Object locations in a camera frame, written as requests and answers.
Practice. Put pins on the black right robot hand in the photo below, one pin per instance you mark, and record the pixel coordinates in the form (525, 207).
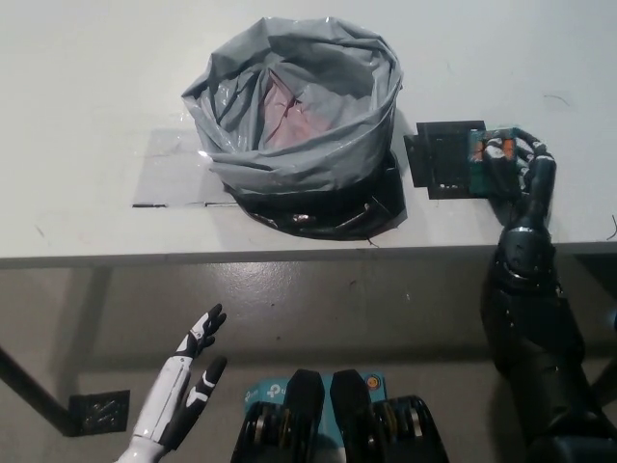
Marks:
(537, 193)

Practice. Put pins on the blue-faced rubik's cube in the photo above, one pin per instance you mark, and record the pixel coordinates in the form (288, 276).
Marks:
(476, 183)

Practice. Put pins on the grey and black plastic bag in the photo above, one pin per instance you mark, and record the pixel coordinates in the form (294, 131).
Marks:
(299, 164)

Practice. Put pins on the black diagonal table leg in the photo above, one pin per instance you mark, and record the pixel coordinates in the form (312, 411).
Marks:
(34, 388)

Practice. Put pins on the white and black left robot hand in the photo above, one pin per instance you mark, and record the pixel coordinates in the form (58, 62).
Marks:
(166, 400)

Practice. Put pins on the black robot body blocks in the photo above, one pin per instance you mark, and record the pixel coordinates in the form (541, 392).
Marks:
(308, 400)

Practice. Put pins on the teal TP-Link box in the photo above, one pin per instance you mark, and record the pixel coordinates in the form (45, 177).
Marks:
(265, 390)

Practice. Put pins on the black floor tape patch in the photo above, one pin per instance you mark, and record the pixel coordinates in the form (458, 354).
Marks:
(99, 412)

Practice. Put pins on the clear tape patch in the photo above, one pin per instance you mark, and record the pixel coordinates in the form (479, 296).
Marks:
(164, 178)

